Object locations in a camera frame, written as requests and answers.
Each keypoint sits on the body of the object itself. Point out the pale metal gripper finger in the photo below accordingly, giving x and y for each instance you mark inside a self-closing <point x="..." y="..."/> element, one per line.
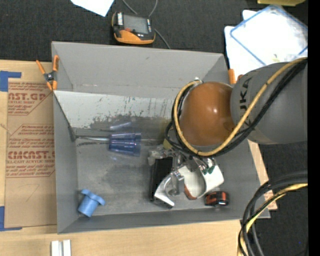
<point x="179" y="183"/>
<point x="170" y="185"/>

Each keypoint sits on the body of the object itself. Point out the black flat box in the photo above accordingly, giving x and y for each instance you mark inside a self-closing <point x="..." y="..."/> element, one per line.
<point x="158" y="177"/>

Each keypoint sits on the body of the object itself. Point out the white and orange container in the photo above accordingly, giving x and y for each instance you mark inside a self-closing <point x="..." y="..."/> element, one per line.
<point x="197" y="182"/>

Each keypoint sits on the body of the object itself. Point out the crumpled white packet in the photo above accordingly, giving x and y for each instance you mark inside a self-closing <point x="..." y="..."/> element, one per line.
<point x="155" y="156"/>

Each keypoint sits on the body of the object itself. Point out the orange and black tape measure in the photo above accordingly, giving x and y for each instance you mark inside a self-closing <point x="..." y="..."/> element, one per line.
<point x="217" y="198"/>

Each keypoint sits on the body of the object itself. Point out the blue clear plastic cup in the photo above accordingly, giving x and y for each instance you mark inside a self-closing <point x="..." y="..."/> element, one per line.
<point x="125" y="145"/>

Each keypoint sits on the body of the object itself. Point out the light blue plastic spool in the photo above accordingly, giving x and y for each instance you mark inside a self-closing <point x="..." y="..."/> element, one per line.
<point x="88" y="203"/>

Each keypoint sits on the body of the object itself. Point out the grey metal bin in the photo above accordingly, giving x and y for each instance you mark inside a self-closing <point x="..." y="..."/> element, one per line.
<point x="120" y="70"/>

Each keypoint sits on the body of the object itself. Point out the brown cardboard board red print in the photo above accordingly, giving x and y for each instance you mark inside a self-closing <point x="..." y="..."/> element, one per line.
<point x="27" y="140"/>

